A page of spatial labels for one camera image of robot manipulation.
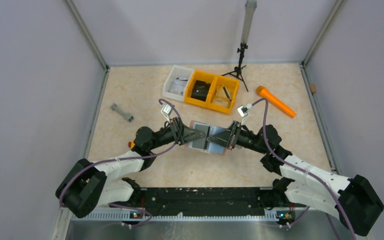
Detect small tan wall block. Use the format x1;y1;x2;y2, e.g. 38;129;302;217
309;83;317;94

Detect white cable duct strip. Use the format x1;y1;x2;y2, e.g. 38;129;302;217
71;209;279;222

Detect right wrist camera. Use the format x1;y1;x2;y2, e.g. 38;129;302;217
236;103;253;126

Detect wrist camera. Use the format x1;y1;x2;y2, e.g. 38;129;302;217
236;103;253;126
160;103;173;122

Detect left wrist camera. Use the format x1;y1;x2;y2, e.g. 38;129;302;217
160;103;173;122

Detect white plastic bin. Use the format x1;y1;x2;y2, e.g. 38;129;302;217
162;65;195;102

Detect yellow double plastic bin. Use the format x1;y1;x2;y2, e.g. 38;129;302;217
184;70;240;115

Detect black tripod with grey pole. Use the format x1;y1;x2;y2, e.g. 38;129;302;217
222;0;258;92

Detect brown leather card holder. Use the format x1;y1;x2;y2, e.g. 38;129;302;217
186;120;233;156

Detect dark credit card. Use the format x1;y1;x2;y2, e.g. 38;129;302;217
189;123;211;151

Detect papers in white bin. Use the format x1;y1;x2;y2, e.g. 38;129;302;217
167;77;189;96

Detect yellow toy car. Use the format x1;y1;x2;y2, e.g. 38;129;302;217
128;141;135;149

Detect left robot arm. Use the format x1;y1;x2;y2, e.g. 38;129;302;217
55;117;206;218

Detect black card in bin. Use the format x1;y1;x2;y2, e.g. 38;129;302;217
191;80;211;102

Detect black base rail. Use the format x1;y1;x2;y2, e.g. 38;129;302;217
133;187;276;217

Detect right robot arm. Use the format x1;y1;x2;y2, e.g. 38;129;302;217
207;121;384;237

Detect grey dumbbell-shaped part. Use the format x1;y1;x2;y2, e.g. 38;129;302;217
110;103;134;123

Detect orange plastic cone handle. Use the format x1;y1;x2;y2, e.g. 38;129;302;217
256;85;296;118

